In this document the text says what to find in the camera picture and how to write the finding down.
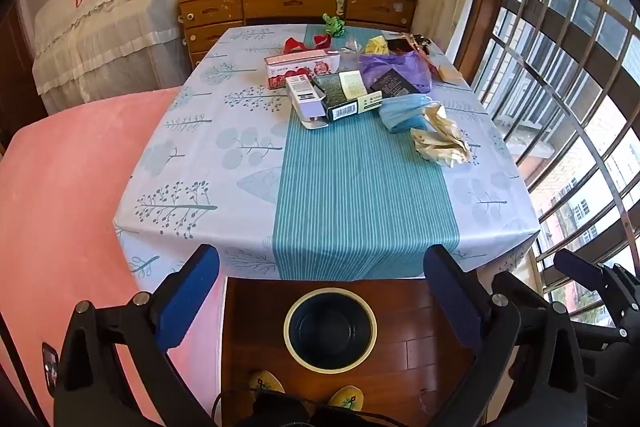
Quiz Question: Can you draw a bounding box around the beige paper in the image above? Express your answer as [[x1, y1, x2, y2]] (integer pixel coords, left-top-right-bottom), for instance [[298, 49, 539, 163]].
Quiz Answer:
[[410, 102, 472, 168]]

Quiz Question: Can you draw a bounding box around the blue face mask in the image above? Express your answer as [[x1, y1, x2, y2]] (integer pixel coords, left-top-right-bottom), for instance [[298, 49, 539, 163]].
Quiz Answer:
[[378, 93, 432, 133]]

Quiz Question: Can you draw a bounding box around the black booklet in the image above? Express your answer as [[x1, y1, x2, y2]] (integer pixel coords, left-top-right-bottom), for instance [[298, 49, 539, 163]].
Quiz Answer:
[[369, 68, 419, 98]]

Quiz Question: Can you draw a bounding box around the white blue small box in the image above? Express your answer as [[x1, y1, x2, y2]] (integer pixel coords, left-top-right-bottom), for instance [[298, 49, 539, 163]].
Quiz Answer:
[[285, 75, 329, 130]]

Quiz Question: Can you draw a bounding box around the dark green cracker box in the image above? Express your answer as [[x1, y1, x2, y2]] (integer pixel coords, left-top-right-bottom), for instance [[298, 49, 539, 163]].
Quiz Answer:
[[314, 70, 383, 122]]

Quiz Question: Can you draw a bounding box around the purple plastic bag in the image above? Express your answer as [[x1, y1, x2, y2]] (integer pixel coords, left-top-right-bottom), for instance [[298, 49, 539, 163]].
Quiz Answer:
[[359, 51, 432, 94]]

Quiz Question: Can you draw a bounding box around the yellow paper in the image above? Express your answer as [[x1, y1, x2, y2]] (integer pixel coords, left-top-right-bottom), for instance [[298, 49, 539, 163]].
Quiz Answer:
[[364, 35, 390, 55]]

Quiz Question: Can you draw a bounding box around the clear plastic wrapper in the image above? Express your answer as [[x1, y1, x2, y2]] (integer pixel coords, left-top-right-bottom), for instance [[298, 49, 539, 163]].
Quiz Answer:
[[341, 37, 363, 56]]

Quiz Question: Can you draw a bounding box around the red paper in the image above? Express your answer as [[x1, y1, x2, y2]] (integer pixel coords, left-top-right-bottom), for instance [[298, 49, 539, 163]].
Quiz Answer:
[[283, 33, 333, 56]]

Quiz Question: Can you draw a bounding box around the green paper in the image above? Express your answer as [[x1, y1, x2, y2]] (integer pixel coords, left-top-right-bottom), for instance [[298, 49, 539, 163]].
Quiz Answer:
[[322, 13, 346, 38]]

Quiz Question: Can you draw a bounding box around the dark floral wrapper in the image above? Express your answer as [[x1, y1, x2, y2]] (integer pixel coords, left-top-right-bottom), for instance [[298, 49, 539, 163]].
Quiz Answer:
[[401, 32, 432, 54]]

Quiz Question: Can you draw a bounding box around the blue trash bin cream rim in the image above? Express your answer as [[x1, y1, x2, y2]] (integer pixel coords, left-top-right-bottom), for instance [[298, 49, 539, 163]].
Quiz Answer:
[[283, 287, 378, 375]]

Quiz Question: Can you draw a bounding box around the left yellow knitted slipper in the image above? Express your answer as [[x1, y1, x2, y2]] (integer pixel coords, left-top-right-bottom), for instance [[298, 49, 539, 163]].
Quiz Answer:
[[250, 371, 285, 393]]

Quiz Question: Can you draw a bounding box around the yellow knitted slipper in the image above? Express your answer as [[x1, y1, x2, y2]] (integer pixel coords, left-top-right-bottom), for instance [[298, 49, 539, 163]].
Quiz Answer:
[[328, 385, 364, 412], [250, 371, 285, 393]]

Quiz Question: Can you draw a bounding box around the blue white patterned tablecloth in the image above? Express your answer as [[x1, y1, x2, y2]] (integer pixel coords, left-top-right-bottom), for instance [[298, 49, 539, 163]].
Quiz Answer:
[[114, 25, 539, 291]]

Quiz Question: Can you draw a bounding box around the right yellow knitted slipper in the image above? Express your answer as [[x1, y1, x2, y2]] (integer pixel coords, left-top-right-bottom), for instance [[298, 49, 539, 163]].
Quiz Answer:
[[328, 385, 364, 412]]

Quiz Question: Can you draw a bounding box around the white lace covered cabinet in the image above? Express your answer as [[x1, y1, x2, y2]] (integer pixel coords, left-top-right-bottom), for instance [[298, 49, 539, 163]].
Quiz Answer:
[[32, 0, 191, 114]]

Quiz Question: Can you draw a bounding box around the wooden desk with drawers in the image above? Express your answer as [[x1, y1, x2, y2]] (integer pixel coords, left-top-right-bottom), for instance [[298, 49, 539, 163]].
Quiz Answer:
[[179, 0, 416, 65]]

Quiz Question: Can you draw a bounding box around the black cable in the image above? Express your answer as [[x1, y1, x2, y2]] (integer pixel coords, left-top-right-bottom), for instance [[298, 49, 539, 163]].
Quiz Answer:
[[209, 390, 227, 427]]

